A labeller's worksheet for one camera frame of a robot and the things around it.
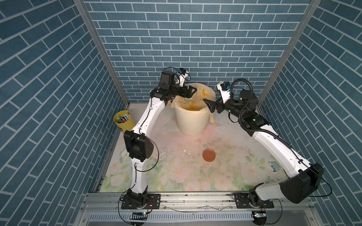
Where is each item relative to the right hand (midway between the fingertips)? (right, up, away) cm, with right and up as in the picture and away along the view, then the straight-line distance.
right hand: (214, 94), depth 70 cm
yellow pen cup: (-58, -14, +26) cm, 65 cm away
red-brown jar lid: (+1, -37, +21) cm, 42 cm away
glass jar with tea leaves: (-10, 0, +16) cm, 19 cm away
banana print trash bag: (-2, +5, +24) cm, 25 cm away
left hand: (-9, +6, +12) cm, 16 cm away
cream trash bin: (-10, -10, +7) cm, 16 cm away
